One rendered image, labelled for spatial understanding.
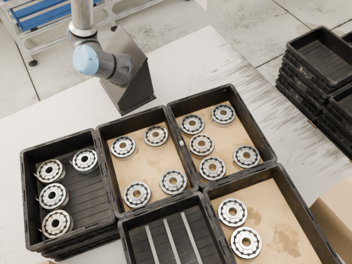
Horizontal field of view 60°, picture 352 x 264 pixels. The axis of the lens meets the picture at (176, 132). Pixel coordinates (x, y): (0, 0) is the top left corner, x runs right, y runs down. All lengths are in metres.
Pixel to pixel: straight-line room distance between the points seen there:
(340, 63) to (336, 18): 1.23
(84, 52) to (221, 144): 0.67
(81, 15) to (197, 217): 0.89
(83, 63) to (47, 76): 1.66
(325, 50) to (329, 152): 0.91
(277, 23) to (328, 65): 1.14
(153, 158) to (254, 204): 0.43
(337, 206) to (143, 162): 0.71
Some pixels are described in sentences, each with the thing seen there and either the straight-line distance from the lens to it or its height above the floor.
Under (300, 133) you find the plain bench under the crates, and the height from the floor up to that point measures 0.70.
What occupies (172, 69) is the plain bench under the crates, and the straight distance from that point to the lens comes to 1.71.
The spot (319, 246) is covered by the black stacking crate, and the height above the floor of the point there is 0.88.
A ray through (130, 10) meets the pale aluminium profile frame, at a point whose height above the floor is 0.14.
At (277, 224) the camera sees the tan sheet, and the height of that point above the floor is 0.83.
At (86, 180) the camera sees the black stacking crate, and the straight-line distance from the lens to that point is 1.27.
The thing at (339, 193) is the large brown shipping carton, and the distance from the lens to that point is 1.19.
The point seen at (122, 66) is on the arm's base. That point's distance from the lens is 1.39.
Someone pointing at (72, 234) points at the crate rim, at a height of 0.93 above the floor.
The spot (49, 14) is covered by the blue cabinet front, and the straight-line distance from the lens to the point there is 2.95.
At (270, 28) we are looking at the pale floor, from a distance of 3.10.
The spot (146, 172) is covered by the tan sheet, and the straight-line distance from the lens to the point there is 1.22.
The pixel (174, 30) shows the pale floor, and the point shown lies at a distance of 3.07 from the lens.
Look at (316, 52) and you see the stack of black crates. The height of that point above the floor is 0.49.
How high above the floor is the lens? 1.92
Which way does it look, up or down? 57 degrees down
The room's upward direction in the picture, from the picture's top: 8 degrees counter-clockwise
